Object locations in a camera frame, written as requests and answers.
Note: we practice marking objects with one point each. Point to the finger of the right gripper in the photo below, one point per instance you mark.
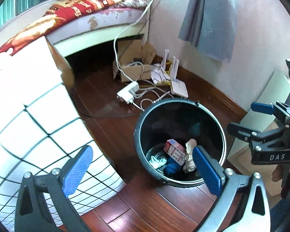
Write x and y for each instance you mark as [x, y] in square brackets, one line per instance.
[263, 108]

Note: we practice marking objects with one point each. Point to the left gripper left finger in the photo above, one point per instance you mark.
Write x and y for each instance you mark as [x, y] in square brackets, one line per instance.
[73, 171]

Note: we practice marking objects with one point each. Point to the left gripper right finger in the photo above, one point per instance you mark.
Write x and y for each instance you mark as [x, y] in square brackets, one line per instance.
[210, 170]

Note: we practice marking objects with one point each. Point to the red white small carton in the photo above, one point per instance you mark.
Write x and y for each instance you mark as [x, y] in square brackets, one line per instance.
[176, 151]

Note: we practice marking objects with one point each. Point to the light blue face mask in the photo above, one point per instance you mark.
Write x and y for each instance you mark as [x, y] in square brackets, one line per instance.
[157, 163]

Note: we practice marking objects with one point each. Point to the black trash bucket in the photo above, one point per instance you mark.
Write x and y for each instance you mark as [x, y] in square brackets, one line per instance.
[180, 120]

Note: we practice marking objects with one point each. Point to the right hand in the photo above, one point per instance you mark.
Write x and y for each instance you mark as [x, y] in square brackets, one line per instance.
[282, 172]

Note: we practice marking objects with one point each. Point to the white power strip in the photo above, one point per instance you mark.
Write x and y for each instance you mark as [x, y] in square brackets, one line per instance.
[128, 93]

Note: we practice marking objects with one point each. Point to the hanging grey cloth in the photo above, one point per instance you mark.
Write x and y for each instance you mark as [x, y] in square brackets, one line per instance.
[210, 26]

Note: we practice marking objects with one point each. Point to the white wifi router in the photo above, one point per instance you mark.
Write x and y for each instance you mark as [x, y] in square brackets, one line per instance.
[164, 72]

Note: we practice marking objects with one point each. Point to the cardboard box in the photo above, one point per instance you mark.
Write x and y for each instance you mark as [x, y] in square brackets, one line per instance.
[134, 60]

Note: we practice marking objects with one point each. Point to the bed mattress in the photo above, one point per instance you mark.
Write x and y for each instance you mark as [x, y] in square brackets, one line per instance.
[96, 28]

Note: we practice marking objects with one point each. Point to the red yellow blanket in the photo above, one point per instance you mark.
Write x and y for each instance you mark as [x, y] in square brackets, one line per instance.
[59, 14]

